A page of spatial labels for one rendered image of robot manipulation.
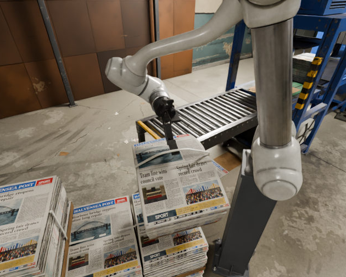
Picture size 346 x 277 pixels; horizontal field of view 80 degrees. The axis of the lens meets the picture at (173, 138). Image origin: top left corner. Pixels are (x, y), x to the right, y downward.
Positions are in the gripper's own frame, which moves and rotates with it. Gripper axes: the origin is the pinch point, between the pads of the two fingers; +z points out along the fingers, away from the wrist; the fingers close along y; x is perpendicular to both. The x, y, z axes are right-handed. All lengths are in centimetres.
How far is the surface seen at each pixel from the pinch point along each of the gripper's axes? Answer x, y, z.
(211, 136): -45, 56, -57
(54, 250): 47, 32, 13
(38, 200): 52, 23, -3
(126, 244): 24, 46, 11
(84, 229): 42, 47, -1
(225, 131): -60, 58, -62
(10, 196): 63, 23, -8
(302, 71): -198, 52, -139
